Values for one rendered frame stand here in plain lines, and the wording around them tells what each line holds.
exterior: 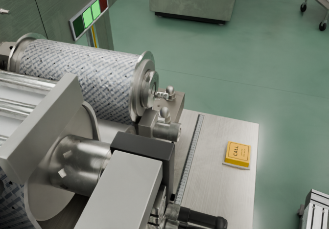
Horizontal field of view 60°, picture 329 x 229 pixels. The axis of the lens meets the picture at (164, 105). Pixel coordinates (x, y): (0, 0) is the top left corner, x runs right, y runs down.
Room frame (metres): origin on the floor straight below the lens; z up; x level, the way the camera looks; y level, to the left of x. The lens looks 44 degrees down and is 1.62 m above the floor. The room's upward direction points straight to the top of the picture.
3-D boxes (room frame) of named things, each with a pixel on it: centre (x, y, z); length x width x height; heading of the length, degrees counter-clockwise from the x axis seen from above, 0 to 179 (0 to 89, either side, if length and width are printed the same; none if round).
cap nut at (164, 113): (0.56, 0.00, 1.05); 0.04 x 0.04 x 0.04
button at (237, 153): (0.53, -0.22, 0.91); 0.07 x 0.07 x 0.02; 74
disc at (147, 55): (0.44, 0.04, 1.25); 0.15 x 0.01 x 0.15; 164
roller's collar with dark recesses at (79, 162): (0.19, 0.09, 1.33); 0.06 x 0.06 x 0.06; 74
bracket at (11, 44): (0.52, 0.33, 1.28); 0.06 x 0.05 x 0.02; 74
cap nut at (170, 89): (0.66, -0.02, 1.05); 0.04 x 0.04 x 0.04
